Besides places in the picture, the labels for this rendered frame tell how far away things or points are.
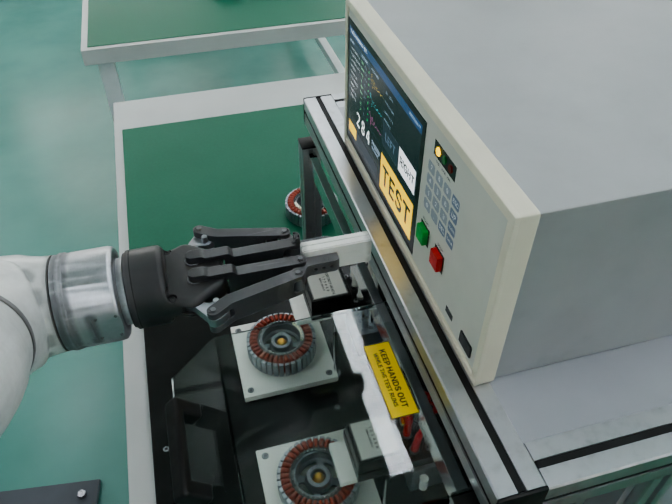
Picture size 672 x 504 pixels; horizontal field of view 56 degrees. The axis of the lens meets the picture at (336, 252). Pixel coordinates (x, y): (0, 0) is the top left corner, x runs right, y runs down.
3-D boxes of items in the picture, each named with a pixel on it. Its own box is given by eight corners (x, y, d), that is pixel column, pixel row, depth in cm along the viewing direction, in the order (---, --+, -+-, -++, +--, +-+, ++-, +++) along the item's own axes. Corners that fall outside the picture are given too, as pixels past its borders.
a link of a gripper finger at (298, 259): (186, 267, 59) (187, 278, 58) (304, 248, 61) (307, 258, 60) (193, 296, 61) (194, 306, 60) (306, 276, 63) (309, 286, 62)
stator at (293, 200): (311, 190, 141) (310, 177, 139) (348, 211, 136) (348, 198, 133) (275, 214, 135) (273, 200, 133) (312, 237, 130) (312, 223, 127)
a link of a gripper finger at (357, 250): (301, 247, 61) (303, 252, 61) (369, 234, 63) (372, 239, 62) (302, 269, 63) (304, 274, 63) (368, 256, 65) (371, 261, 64)
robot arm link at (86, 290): (75, 371, 58) (142, 357, 59) (44, 304, 52) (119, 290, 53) (77, 301, 64) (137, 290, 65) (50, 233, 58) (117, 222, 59)
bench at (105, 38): (133, 234, 244) (80, 50, 193) (120, 37, 375) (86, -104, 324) (401, 188, 266) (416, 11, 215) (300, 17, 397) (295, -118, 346)
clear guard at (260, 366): (195, 596, 56) (184, 569, 52) (171, 380, 73) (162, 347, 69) (527, 500, 62) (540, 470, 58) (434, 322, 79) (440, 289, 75)
